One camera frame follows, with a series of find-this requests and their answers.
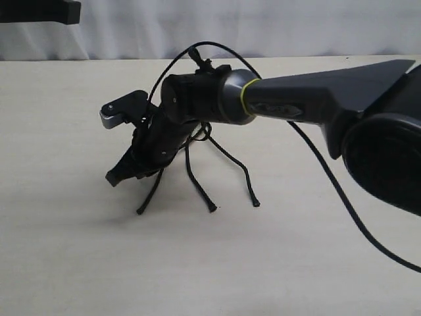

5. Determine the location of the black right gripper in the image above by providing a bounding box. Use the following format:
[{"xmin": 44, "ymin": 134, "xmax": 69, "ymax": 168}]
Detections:
[{"xmin": 105, "ymin": 108, "xmax": 197, "ymax": 186}]

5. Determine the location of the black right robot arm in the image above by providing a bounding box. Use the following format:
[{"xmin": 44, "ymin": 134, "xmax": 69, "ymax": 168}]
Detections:
[{"xmin": 100, "ymin": 59, "xmax": 420, "ymax": 215}]

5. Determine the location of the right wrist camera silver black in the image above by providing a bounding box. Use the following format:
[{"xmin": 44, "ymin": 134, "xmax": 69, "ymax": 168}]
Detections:
[{"xmin": 99, "ymin": 90, "xmax": 149, "ymax": 130}]

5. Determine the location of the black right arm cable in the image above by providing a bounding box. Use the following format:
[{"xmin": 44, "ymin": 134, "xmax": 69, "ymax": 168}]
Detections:
[{"xmin": 144, "ymin": 41, "xmax": 421, "ymax": 274}]

